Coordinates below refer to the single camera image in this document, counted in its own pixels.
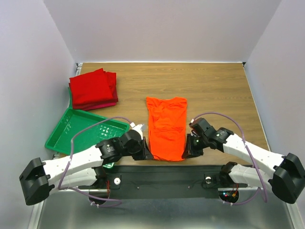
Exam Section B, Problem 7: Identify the orange t shirt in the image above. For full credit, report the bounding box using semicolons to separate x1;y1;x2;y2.
146;97;187;162

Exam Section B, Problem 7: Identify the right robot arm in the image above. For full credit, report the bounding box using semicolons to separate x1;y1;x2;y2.
184;118;305;204

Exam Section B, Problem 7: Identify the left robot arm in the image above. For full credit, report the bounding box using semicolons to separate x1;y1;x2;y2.
19;128;153;206

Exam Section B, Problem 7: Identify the folded dark red t shirt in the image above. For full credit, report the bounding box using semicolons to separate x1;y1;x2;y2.
69;80;118;111

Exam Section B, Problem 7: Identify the green plastic tray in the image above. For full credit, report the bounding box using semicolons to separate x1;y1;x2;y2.
44;87;131;169

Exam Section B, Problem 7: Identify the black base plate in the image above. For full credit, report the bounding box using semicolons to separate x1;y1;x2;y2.
80;165;237;199

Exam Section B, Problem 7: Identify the aluminium frame rail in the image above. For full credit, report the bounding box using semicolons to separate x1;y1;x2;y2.
28;152;305;229

